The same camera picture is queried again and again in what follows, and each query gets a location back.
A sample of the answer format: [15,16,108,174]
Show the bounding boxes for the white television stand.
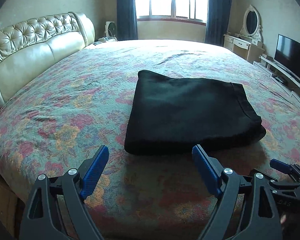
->
[252,54,300,105]

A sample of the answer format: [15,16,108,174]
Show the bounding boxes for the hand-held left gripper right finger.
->
[192,144,283,240]

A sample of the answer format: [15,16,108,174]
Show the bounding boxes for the black television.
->
[274,34,300,88]

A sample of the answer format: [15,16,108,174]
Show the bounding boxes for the beige tufted leather headboard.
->
[0,12,96,123]

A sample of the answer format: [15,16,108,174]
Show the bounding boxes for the white oval vanity mirror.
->
[241,4,263,42]

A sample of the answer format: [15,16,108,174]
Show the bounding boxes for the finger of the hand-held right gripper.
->
[269,158,300,180]
[250,169,300,195]

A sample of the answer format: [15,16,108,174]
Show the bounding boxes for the cream dressing table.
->
[224,33,264,64]

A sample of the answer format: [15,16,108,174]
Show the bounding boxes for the black pants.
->
[124,70,267,155]

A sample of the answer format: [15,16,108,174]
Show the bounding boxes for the window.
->
[134,0,209,25]

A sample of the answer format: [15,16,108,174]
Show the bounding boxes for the floral bedspread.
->
[0,39,300,240]

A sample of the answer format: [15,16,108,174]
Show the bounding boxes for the white fan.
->
[105,21,118,40]

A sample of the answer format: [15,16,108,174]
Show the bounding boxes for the dark blue curtain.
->
[204,0,233,47]
[116,0,138,41]

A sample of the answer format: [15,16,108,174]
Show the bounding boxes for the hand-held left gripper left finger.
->
[19,144,109,240]

